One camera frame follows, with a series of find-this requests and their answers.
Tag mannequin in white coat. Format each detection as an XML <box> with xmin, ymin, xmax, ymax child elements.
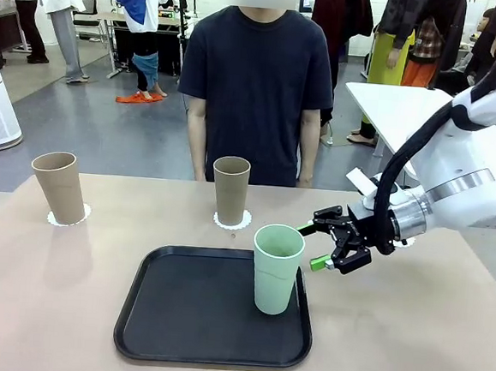
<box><xmin>23</xmin><ymin>0</ymin><xmax>97</xmax><ymax>86</ymax></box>

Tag black office chair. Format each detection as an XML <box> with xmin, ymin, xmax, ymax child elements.
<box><xmin>69</xmin><ymin>0</ymin><xmax>101</xmax><ymax>42</ymax></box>

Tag mannequin in yellow skirt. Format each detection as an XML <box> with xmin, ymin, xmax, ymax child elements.
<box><xmin>345</xmin><ymin>0</ymin><xmax>423</xmax><ymax>151</ymax></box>

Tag mannequin in dark red coat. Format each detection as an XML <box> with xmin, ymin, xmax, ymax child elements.
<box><xmin>308</xmin><ymin>0</ymin><xmax>378</xmax><ymax>65</ymax></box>

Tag tall mint green cup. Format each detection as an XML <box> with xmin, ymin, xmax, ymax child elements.
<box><xmin>248</xmin><ymin>222</ymin><xmax>308</xmax><ymax>318</ymax></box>

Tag person's right forearm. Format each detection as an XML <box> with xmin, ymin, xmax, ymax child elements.
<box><xmin>183</xmin><ymin>99</ymin><xmax>213</xmax><ymax>171</ymax></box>

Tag white rounded table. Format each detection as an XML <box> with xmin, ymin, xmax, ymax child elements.
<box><xmin>338</xmin><ymin>80</ymin><xmax>496</xmax><ymax>188</ymax></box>

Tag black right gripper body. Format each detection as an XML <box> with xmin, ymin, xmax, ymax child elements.
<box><xmin>344</xmin><ymin>200</ymin><xmax>387</xmax><ymax>252</ymax></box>

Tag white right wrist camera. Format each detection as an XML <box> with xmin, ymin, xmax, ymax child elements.
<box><xmin>344</xmin><ymin>166</ymin><xmax>382</xmax><ymax>200</ymax></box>

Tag tall brown cup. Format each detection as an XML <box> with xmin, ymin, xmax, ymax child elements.
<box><xmin>208</xmin><ymin>154</ymin><xmax>253</xmax><ymax>229</ymax></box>
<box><xmin>27</xmin><ymin>150</ymin><xmax>93</xmax><ymax>228</ymax></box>

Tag person in dark t-shirt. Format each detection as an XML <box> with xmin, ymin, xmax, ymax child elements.
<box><xmin>170</xmin><ymin>0</ymin><xmax>344</xmax><ymax>192</ymax></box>

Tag person in grey sweater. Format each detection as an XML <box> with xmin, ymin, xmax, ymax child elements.
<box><xmin>0</xmin><ymin>0</ymin><xmax>57</xmax><ymax>67</ymax></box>

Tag mannequin in blue white jacket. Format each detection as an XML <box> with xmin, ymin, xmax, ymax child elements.
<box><xmin>103</xmin><ymin>0</ymin><xmax>176</xmax><ymax>99</ymax></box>

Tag black plastic tray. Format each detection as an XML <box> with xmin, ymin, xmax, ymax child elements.
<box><xmin>111</xmin><ymin>239</ymin><xmax>320</xmax><ymax>371</ymax></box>

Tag wooden top work table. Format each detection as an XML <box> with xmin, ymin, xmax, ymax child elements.
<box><xmin>92</xmin><ymin>9</ymin><xmax>202</xmax><ymax>84</ymax></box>

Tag person's left forearm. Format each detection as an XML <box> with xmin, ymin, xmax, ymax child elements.
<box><xmin>296</xmin><ymin>107</ymin><xmax>324</xmax><ymax>177</ymax></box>

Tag mannequin in plaid shirt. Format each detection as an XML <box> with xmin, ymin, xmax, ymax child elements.
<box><xmin>401</xmin><ymin>15</ymin><xmax>445</xmax><ymax>90</ymax></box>

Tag orange cloth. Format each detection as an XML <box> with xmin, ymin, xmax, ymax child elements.
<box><xmin>116</xmin><ymin>90</ymin><xmax>164</xmax><ymax>107</ymax></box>

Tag black tripod stand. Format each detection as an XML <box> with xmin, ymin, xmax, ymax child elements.
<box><xmin>168</xmin><ymin>0</ymin><xmax>200</xmax><ymax>86</ymax></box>

